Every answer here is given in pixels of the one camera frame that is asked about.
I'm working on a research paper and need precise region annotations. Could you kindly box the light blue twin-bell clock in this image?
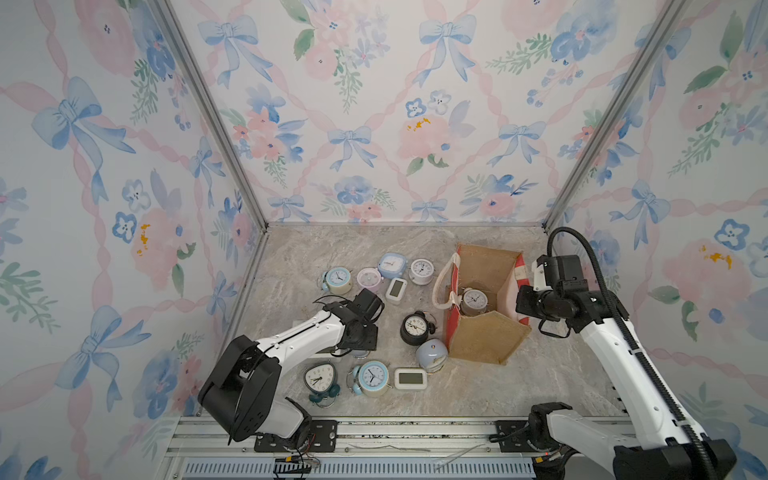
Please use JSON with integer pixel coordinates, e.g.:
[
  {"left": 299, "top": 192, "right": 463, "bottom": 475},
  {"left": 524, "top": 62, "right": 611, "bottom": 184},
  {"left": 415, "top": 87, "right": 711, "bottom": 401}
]
[{"left": 347, "top": 360, "right": 390, "bottom": 397}]

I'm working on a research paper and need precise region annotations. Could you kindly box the white round clock with legs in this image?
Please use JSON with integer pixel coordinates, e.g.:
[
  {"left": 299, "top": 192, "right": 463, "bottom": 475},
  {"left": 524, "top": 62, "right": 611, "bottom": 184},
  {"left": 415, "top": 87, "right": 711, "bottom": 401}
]
[{"left": 460, "top": 288, "right": 489, "bottom": 316}]

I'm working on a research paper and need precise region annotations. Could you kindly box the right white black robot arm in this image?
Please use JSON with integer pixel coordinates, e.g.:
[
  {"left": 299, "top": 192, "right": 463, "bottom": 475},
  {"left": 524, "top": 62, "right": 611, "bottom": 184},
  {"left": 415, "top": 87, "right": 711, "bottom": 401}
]
[{"left": 516, "top": 255, "right": 737, "bottom": 479}]

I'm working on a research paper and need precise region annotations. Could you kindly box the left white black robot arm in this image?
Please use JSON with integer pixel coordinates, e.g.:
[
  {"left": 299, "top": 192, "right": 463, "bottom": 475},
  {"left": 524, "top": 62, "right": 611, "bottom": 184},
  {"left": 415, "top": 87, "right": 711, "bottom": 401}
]
[{"left": 198, "top": 289, "right": 384, "bottom": 449}]

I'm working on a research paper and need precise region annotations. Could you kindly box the pink round alarm clock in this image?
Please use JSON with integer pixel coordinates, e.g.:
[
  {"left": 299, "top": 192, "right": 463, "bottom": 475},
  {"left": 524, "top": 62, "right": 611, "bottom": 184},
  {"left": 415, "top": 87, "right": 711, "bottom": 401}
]
[{"left": 356, "top": 267, "right": 383, "bottom": 293}]

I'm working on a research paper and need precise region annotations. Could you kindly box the blue twin-bell clock beige base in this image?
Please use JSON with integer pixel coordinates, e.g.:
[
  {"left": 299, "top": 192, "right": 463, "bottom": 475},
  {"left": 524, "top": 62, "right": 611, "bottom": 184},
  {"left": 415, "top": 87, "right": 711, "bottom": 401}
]
[{"left": 320, "top": 266, "right": 353, "bottom": 296}]

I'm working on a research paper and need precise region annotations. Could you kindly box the small white digital clock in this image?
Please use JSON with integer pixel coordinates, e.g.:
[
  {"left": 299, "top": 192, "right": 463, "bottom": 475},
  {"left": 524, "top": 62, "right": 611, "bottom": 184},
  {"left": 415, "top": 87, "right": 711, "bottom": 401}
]
[{"left": 385, "top": 278, "right": 408, "bottom": 305}]

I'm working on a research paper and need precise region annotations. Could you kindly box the black twin-bell alarm clock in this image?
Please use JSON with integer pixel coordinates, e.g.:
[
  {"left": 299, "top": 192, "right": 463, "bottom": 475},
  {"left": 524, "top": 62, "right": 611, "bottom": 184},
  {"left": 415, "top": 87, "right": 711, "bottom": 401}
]
[{"left": 400, "top": 310, "right": 437, "bottom": 346}]

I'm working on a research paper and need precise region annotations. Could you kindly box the blue square alarm clock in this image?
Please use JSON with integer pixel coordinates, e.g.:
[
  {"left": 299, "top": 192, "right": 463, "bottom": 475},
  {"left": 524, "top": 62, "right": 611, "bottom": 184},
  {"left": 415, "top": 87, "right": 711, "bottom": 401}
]
[{"left": 377, "top": 252, "right": 408, "bottom": 279}]

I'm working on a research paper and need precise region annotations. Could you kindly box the dark green triangular clock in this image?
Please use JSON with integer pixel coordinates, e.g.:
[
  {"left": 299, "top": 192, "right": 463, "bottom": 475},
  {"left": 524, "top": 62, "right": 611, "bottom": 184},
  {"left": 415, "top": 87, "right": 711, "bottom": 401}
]
[{"left": 304, "top": 362, "right": 341, "bottom": 408}]

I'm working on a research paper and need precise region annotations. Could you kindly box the white round alarm clock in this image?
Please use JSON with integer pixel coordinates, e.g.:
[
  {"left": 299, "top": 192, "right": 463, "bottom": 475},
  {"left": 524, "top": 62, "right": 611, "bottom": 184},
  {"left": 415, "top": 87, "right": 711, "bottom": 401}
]
[{"left": 409, "top": 258, "right": 435, "bottom": 286}]

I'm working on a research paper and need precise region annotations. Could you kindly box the white digital clock front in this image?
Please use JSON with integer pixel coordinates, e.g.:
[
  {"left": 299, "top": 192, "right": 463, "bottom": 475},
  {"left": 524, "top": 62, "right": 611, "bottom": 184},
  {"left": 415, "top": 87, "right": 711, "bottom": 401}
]
[{"left": 394, "top": 367, "right": 428, "bottom": 391}]

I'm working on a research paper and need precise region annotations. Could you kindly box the blue dome alarm clock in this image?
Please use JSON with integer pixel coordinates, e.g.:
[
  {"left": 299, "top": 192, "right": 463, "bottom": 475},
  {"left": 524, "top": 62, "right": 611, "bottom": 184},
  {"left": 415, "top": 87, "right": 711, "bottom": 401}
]
[{"left": 416, "top": 339, "right": 448, "bottom": 373}]

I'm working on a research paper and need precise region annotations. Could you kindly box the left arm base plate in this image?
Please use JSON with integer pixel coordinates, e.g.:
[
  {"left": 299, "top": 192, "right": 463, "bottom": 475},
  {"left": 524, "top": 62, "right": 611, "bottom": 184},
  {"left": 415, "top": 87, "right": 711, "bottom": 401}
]
[{"left": 254, "top": 419, "right": 339, "bottom": 454}]

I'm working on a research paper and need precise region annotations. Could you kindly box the aluminium front rail frame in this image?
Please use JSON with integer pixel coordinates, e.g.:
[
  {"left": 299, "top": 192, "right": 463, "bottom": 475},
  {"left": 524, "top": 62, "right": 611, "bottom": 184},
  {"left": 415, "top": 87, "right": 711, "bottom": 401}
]
[{"left": 155, "top": 416, "right": 611, "bottom": 479}]

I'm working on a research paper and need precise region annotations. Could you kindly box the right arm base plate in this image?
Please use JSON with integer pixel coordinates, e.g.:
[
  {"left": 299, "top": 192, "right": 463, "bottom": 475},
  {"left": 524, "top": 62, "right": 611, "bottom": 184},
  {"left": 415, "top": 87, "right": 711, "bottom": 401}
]
[{"left": 489, "top": 420, "right": 575, "bottom": 456}]

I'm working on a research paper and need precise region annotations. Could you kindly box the black corrugated cable conduit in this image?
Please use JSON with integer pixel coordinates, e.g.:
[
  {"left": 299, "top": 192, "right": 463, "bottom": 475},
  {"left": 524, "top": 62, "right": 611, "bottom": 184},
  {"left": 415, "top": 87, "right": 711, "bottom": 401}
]
[{"left": 547, "top": 226, "right": 721, "bottom": 480}]

